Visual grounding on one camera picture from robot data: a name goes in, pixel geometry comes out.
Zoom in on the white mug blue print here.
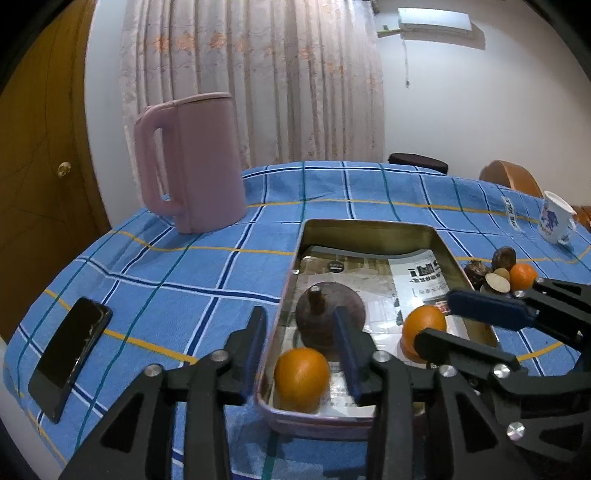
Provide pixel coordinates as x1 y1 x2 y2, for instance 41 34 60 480
538 190 578 246

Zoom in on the printed paper leaflet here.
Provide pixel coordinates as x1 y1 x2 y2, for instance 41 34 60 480
295 249 497 348

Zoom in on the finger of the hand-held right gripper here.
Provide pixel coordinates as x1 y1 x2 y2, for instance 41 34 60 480
412 327 529 386
446 277 591 344

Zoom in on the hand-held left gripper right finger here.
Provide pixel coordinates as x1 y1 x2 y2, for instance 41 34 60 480
332 308 509 480

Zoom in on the dark round stool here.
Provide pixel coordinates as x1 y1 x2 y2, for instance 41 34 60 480
387 152 449 175

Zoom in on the blue plaid tablecloth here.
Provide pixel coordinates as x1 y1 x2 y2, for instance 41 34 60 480
2 161 591 480

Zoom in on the wooden door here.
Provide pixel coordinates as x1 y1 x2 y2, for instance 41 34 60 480
0 0 112 344

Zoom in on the dark purple mangosteen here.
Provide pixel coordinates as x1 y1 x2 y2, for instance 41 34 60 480
295 281 368 357

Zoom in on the metal tin tray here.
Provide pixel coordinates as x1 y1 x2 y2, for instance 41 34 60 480
253 219 501 439

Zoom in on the white air conditioner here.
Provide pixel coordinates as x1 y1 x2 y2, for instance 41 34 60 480
397 7 474 35

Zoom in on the wooden chair back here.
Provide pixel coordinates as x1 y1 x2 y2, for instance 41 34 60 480
479 160 545 199

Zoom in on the cut brown fruit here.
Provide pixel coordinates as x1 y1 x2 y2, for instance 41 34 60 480
480 268 511 295

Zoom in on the orange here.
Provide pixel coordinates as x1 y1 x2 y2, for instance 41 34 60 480
509 263 539 292
400 305 448 363
274 347 331 413

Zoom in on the black smartphone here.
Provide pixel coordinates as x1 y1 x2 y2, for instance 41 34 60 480
28 296 113 424

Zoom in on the pink kettle jug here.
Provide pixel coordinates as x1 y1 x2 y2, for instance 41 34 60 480
134 92 248 234

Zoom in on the floral beige curtain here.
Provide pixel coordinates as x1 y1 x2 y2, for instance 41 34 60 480
119 0 386 169

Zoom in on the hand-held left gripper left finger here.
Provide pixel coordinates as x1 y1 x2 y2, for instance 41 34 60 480
59 306 269 480

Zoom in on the brown round fruit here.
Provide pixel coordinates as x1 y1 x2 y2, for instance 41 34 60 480
491 246 517 273

